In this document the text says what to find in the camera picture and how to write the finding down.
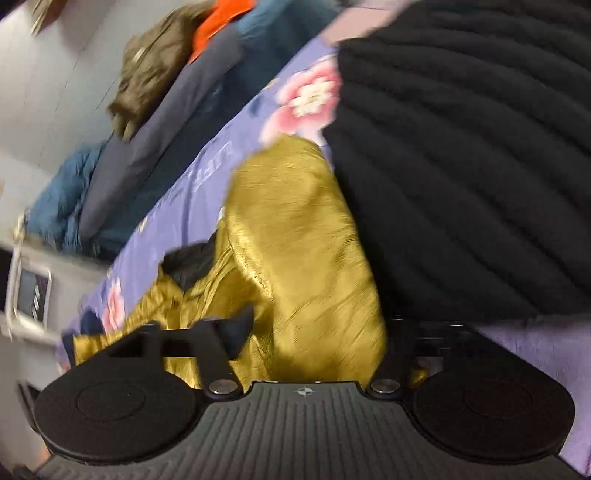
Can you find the olive brown garment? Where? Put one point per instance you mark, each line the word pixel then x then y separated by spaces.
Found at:
pixel 147 64

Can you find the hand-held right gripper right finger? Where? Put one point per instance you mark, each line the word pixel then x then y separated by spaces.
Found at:
pixel 406 355

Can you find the black quilted coat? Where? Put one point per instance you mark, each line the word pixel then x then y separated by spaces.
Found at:
pixel 461 161

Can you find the blue puffy garment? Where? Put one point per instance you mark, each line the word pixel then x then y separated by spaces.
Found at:
pixel 64 194

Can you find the purple floral bedsheet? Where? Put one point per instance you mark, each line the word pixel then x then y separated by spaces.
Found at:
pixel 203 184

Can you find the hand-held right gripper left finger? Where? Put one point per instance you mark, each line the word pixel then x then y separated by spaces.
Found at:
pixel 231 332

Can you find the orange garment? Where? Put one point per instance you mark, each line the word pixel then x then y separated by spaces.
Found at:
pixel 217 25

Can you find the white screen device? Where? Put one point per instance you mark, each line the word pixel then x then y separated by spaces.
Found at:
pixel 32 295

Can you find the golden satin jacket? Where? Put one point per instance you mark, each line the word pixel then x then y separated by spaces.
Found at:
pixel 300 254

